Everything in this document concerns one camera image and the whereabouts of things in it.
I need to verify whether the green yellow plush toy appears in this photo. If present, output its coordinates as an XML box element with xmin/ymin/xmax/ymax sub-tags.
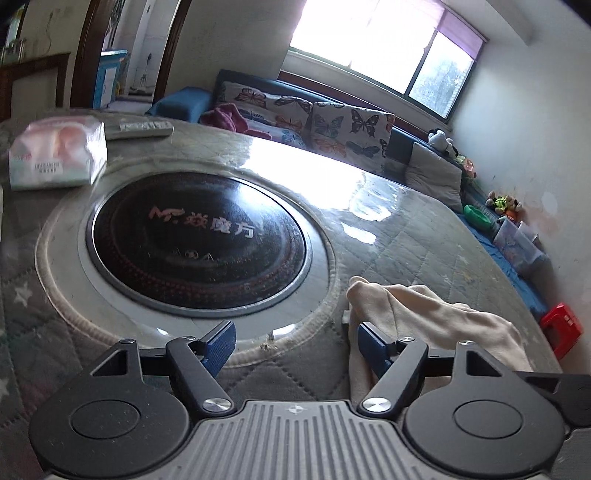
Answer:
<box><xmin>488</xmin><ymin>191</ymin><xmax>523</xmax><ymax>221</ymax></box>

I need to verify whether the red plastic stool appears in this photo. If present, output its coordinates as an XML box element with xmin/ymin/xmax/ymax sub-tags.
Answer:
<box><xmin>539</xmin><ymin>302</ymin><xmax>584</xmax><ymax>361</ymax></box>

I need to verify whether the blue sofa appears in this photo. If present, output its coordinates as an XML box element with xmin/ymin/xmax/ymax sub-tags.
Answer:
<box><xmin>147</xmin><ymin>69</ymin><xmax>553</xmax><ymax>325</ymax></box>

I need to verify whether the grey remote control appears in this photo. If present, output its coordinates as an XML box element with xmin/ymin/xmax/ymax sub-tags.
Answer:
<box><xmin>105</xmin><ymin>121</ymin><xmax>175</xmax><ymax>142</ymax></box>

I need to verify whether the clear plastic storage box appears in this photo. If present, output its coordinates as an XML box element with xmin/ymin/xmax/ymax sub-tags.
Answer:
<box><xmin>492</xmin><ymin>216</ymin><xmax>553</xmax><ymax>276</ymax></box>

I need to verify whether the grey cushion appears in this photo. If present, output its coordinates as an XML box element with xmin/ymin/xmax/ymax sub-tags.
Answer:
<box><xmin>405</xmin><ymin>141</ymin><xmax>464</xmax><ymax>214</ymax></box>

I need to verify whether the pink tissue pack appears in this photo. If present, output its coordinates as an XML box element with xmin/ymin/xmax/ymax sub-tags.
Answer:
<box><xmin>8</xmin><ymin>115</ymin><xmax>108</xmax><ymax>193</ymax></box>

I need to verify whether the green plastic bowl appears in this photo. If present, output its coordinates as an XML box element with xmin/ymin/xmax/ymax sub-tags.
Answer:
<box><xmin>462</xmin><ymin>204</ymin><xmax>498</xmax><ymax>230</ymax></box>

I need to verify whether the round black induction hob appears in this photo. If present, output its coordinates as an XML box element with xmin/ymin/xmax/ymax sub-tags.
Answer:
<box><xmin>84</xmin><ymin>171</ymin><xmax>315</xmax><ymax>320</ymax></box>

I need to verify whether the window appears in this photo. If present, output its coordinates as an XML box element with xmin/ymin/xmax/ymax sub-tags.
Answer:
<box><xmin>281</xmin><ymin>0</ymin><xmax>489</xmax><ymax>124</ymax></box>

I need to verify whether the dark wooden sideboard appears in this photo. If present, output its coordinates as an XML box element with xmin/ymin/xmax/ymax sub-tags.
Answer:
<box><xmin>0</xmin><ymin>51</ymin><xmax>73</xmax><ymax>121</ymax></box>

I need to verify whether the light blue cabinet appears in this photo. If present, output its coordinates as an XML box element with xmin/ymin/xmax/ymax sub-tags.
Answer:
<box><xmin>92</xmin><ymin>49</ymin><xmax>129</xmax><ymax>110</ymax></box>

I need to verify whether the cream shirt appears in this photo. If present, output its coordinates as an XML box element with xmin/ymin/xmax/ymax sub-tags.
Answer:
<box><xmin>345</xmin><ymin>276</ymin><xmax>536</xmax><ymax>403</ymax></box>

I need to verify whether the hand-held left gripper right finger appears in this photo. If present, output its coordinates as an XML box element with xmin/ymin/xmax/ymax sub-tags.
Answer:
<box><xmin>358</xmin><ymin>320</ymin><xmax>528</xmax><ymax>416</ymax></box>

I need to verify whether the brown wooden door frame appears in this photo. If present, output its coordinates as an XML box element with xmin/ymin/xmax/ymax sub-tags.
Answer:
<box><xmin>69</xmin><ymin>0</ymin><xmax>193</xmax><ymax>110</ymax></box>

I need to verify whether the blue bolster pillow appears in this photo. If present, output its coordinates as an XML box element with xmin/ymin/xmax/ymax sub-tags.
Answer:
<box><xmin>147</xmin><ymin>86</ymin><xmax>214</xmax><ymax>123</ymax></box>

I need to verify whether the pink cloth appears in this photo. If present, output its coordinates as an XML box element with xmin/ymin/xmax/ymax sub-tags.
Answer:
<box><xmin>200</xmin><ymin>103</ymin><xmax>271</xmax><ymax>140</ymax></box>

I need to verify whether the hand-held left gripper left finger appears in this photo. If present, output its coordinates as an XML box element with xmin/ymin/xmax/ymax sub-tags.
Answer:
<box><xmin>90</xmin><ymin>319</ymin><xmax>238</xmax><ymax>416</ymax></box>

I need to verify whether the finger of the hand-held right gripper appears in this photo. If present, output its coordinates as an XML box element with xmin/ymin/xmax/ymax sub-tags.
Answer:
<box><xmin>521</xmin><ymin>372</ymin><xmax>591</xmax><ymax>431</ymax></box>

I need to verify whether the panda plush toy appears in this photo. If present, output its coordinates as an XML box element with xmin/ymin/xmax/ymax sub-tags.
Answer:
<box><xmin>427</xmin><ymin>128</ymin><xmax>459</xmax><ymax>161</ymax></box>

